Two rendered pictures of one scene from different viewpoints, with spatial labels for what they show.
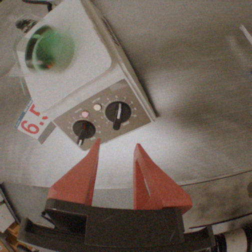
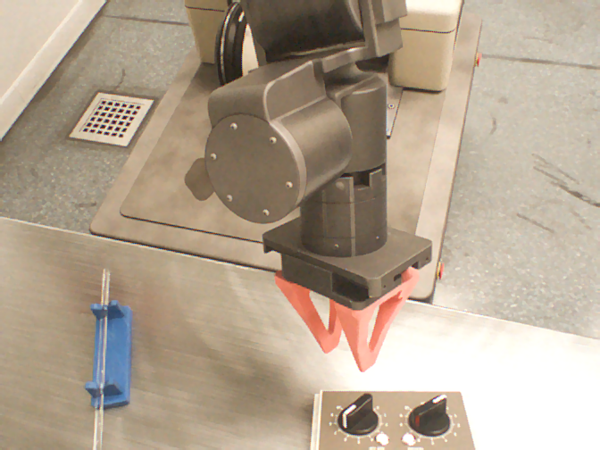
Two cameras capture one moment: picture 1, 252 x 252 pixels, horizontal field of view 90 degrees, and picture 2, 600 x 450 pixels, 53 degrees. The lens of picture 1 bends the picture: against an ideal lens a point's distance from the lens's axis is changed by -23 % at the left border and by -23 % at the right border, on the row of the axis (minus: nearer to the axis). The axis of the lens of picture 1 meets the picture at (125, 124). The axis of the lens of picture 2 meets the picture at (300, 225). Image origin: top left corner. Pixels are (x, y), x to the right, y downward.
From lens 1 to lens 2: 0.33 m
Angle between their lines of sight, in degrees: 38
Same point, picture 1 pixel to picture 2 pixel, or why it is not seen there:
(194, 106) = (254, 392)
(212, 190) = not seen: hidden behind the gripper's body
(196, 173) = not seen: hidden behind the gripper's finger
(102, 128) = (398, 411)
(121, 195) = (587, 281)
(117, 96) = (343, 438)
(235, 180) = (237, 222)
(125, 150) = (394, 370)
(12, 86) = not seen: outside the picture
